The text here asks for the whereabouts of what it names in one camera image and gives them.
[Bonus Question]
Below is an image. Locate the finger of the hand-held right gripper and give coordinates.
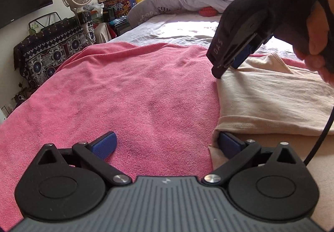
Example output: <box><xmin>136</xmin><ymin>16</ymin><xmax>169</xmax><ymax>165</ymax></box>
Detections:
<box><xmin>231</xmin><ymin>32</ymin><xmax>273</xmax><ymax>70</ymax></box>

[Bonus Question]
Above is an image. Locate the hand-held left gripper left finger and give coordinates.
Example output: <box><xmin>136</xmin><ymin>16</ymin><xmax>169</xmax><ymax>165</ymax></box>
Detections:
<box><xmin>34</xmin><ymin>131</ymin><xmax>132</xmax><ymax>187</ymax></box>

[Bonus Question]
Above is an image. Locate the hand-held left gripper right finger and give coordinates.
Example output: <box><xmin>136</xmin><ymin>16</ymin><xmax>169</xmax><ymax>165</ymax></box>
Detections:
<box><xmin>204</xmin><ymin>131</ymin><xmax>300</xmax><ymax>187</ymax></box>

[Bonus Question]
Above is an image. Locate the beige t-shirt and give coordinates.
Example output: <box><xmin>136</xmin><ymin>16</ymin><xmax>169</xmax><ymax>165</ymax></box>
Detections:
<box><xmin>208</xmin><ymin>53</ymin><xmax>334</xmax><ymax>172</ymax></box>

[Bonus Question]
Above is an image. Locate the person's right hand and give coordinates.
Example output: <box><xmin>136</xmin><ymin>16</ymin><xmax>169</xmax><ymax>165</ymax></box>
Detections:
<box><xmin>292</xmin><ymin>0</ymin><xmax>334</xmax><ymax>83</ymax></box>

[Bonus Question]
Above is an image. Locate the pink terry blanket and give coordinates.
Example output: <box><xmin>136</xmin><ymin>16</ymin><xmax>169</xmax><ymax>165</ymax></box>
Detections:
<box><xmin>0</xmin><ymin>42</ymin><xmax>334</xmax><ymax>224</ymax></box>

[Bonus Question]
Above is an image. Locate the red cushion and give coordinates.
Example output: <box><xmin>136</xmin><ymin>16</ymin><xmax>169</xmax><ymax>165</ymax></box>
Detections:
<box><xmin>199</xmin><ymin>7</ymin><xmax>218</xmax><ymax>17</ymax></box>

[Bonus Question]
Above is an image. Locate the grey bedsheet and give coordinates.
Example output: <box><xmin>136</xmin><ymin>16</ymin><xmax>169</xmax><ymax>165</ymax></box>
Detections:
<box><xmin>110</xmin><ymin>13</ymin><xmax>300</xmax><ymax>62</ymax></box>

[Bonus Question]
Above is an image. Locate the dark patterned cloth cover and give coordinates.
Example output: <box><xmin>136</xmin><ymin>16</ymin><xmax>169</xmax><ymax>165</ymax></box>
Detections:
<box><xmin>14</xmin><ymin>17</ymin><xmax>96</xmax><ymax>89</ymax></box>

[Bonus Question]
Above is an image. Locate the colourful printed box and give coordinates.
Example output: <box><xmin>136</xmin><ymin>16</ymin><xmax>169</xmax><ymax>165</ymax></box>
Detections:
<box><xmin>99</xmin><ymin>0</ymin><xmax>135</xmax><ymax>23</ymax></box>

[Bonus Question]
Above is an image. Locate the green frog toy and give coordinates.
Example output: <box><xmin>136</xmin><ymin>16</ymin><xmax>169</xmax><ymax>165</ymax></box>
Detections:
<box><xmin>28</xmin><ymin>22</ymin><xmax>40</xmax><ymax>36</ymax></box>

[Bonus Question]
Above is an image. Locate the black cable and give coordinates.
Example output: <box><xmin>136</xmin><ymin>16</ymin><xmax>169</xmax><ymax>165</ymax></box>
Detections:
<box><xmin>303</xmin><ymin>0</ymin><xmax>334</xmax><ymax>166</ymax></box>

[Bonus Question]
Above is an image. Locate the black wire stand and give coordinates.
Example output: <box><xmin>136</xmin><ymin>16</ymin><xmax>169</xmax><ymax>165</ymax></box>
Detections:
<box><xmin>29</xmin><ymin>12</ymin><xmax>62</xmax><ymax>32</ymax></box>

